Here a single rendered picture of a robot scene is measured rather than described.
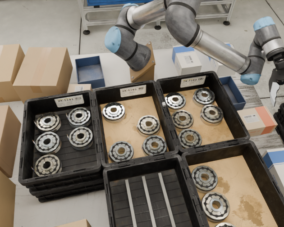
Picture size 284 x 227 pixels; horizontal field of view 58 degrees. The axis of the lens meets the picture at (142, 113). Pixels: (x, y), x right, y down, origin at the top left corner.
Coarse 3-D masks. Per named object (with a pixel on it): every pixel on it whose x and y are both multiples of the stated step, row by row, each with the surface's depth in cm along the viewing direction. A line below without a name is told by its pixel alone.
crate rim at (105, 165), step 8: (152, 80) 120; (104, 88) 117; (112, 88) 118; (160, 96) 114; (96, 104) 112; (160, 104) 112; (96, 112) 109; (96, 120) 107; (168, 120) 107; (168, 128) 104; (176, 144) 100; (168, 152) 98; (176, 152) 98; (104, 160) 96; (128, 160) 96; (136, 160) 96; (104, 168) 96
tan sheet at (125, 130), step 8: (104, 104) 125; (128, 104) 125; (136, 104) 125; (144, 104) 125; (152, 104) 125; (128, 112) 122; (136, 112) 122; (144, 112) 122; (152, 112) 122; (104, 120) 119; (128, 120) 119; (136, 120) 119; (104, 128) 116; (112, 128) 116; (120, 128) 116; (128, 128) 116; (136, 128) 116; (160, 128) 116; (112, 136) 114; (120, 136) 114; (128, 136) 114; (136, 136) 114; (112, 144) 111; (136, 144) 111; (120, 152) 109; (136, 152) 109
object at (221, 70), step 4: (228, 44) 158; (212, 60) 157; (212, 64) 157; (216, 64) 150; (220, 64) 147; (212, 68) 158; (216, 68) 151; (220, 68) 149; (224, 68) 149; (228, 68) 150; (216, 72) 151; (220, 72) 151; (224, 72) 152; (228, 72) 152; (232, 72) 152
